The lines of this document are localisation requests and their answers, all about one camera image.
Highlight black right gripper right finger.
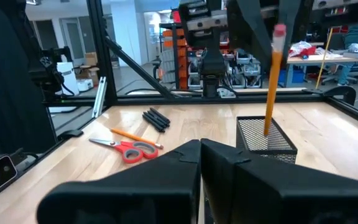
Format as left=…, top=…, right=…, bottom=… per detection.
left=201, top=138, right=358, bottom=224

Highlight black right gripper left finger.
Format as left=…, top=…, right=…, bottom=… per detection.
left=37, top=139, right=202, bottom=224

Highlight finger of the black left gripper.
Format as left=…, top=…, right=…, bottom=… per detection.
left=228, top=0, right=275, bottom=69
left=286, top=0, right=312, bottom=60

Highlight orange pencil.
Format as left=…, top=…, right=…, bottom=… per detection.
left=263, top=24, right=288, bottom=136
left=109, top=127, right=164, bottom=150

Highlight black pen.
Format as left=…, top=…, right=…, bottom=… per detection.
left=143, top=112, right=168, bottom=131
left=149, top=107, right=171, bottom=124
left=141, top=114, right=167, bottom=134
left=146, top=110, right=170, bottom=128

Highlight black mesh desk organizer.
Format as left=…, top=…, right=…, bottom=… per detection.
left=235, top=115, right=298, bottom=165

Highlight red and white bag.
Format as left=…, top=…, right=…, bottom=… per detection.
left=289, top=40, right=318, bottom=60

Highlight orange drawer shelf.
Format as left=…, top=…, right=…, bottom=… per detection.
left=162, top=23, right=190, bottom=91

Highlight cluttered equipment shelf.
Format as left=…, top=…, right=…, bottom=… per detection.
left=185, top=46, right=264, bottom=90

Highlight wooden top work table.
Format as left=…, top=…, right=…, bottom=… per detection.
left=286, top=51, right=358, bottom=88

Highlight blue storage bin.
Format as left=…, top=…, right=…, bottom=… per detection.
left=278, top=68, right=306, bottom=85

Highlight silver aluminium extrusion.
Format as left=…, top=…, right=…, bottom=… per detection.
left=91, top=76, right=108, bottom=119

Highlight small white appliance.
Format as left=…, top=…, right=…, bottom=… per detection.
left=76, top=78, right=94, bottom=93

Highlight cardboard box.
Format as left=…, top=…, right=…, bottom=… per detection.
left=84, top=52, right=101, bottom=78

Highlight white cabinet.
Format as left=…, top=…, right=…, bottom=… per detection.
left=56, top=61, right=80, bottom=96

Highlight large black panel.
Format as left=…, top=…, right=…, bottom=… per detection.
left=0, top=0, right=58, bottom=162

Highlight red-handled scissors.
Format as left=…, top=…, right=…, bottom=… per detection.
left=88, top=138, right=160, bottom=164

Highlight black frame clamp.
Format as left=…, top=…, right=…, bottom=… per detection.
left=323, top=85, right=357, bottom=106
left=57, top=129, right=84, bottom=141

